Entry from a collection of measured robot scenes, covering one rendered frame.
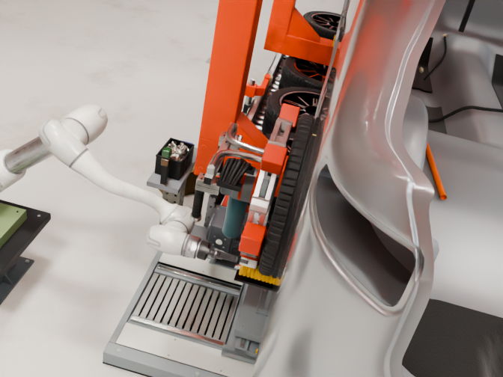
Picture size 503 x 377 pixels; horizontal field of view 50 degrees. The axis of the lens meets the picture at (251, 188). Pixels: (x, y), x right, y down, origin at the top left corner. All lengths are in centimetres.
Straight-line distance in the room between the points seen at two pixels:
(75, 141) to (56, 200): 128
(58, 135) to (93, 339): 100
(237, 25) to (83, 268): 146
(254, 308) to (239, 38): 121
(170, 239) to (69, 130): 56
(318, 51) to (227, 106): 198
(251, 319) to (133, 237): 96
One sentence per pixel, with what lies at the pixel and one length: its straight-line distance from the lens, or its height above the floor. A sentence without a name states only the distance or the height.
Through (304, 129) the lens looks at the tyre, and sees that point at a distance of 194.
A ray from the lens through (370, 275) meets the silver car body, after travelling 105.
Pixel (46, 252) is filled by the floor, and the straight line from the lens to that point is 303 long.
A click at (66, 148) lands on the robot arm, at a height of 94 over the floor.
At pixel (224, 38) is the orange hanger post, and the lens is 238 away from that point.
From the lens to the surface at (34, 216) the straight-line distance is 279.
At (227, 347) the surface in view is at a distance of 245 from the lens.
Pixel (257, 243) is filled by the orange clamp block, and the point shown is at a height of 87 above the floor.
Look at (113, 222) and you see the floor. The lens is 320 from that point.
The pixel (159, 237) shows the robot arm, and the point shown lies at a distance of 211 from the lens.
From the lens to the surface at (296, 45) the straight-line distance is 438.
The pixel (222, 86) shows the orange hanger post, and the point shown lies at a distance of 246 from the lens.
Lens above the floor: 208
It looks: 35 degrees down
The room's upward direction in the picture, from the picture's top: 13 degrees clockwise
